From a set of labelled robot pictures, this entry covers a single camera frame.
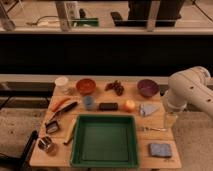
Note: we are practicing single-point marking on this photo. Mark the purple bowl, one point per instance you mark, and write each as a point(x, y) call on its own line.
point(147, 88)

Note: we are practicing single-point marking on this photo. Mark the green plastic tray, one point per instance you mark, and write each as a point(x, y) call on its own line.
point(104, 141)

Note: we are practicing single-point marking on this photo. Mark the peach apple fruit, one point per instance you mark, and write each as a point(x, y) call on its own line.
point(129, 106)

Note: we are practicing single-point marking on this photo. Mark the grey crumpled cloth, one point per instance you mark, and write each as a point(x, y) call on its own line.
point(147, 109)

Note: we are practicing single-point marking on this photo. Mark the black bar left of table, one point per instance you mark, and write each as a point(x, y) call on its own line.
point(33, 137)

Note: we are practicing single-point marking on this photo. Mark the round metal tin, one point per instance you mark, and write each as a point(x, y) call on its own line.
point(46, 144)

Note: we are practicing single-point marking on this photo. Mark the orange bowl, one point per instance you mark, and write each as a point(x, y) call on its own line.
point(86, 86)

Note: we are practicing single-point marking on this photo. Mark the blue plastic cup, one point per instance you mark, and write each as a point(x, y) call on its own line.
point(88, 102)

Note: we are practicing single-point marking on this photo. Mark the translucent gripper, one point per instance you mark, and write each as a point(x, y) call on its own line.
point(170, 119)

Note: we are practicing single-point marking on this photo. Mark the white lidded cup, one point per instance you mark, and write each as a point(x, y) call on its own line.
point(62, 83)

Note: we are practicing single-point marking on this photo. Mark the blue sponge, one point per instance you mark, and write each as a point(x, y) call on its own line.
point(160, 150)

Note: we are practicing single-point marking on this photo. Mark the wooden spatula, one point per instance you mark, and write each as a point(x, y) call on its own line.
point(69, 134)

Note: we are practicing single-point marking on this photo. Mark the black eraser block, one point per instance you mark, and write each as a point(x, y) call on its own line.
point(108, 106)

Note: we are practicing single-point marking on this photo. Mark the black handled knife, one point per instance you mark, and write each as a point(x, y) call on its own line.
point(64, 110)

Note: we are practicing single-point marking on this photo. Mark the orange carrot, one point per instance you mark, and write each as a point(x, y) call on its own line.
point(56, 105)

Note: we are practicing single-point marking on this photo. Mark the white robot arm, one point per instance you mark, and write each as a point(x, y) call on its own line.
point(189, 86)

